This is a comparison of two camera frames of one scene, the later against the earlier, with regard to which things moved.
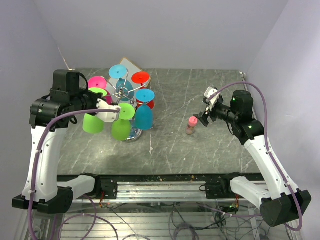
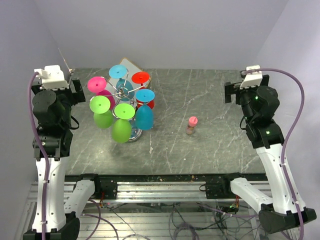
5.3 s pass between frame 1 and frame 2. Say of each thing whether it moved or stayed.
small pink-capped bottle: stayed
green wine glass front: moved
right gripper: moved
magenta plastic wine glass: stayed
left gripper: moved
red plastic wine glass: stayed
